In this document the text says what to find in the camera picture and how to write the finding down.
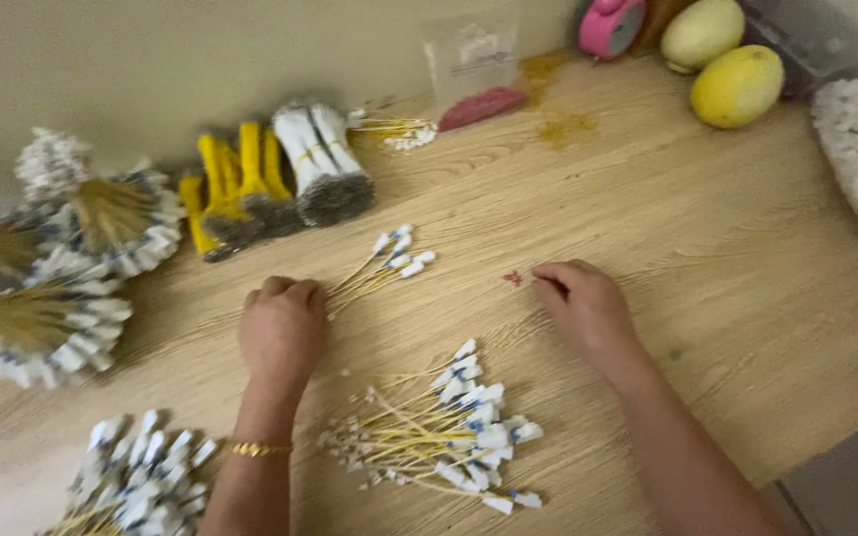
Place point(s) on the pink alarm clock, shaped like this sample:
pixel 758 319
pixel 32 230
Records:
pixel 609 26

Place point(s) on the yellow mango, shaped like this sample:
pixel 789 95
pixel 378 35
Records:
pixel 736 86

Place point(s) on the person's right hand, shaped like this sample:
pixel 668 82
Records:
pixel 593 313

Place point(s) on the clear plastic bag red contents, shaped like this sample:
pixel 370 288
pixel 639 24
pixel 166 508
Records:
pixel 474 74

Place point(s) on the person's left fingers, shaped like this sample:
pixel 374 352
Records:
pixel 284 289

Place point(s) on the loose pile of flag sticks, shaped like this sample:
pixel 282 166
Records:
pixel 448 432

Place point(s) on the brown jar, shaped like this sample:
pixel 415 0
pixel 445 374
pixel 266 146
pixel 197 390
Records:
pixel 660 21

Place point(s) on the pale green mango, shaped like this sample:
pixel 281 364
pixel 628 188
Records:
pixel 701 33

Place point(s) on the thin bunch of white-tipped sticks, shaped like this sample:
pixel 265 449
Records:
pixel 399 131

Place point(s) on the small bunch of flag sticks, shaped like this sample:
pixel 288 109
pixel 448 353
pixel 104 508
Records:
pixel 388 264

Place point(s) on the small red scrap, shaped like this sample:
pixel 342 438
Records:
pixel 512 278

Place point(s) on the heap of flag sticks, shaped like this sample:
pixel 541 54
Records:
pixel 135 480

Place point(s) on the clear plastic container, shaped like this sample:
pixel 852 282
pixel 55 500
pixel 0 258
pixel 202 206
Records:
pixel 809 41

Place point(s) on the person's left hand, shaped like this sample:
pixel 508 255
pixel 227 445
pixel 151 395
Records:
pixel 282 331

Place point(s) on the white stick bundle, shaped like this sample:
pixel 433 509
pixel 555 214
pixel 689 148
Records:
pixel 302 160
pixel 343 160

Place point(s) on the yellow stick bundle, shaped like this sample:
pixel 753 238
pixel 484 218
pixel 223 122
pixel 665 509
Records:
pixel 265 179
pixel 194 216
pixel 220 186

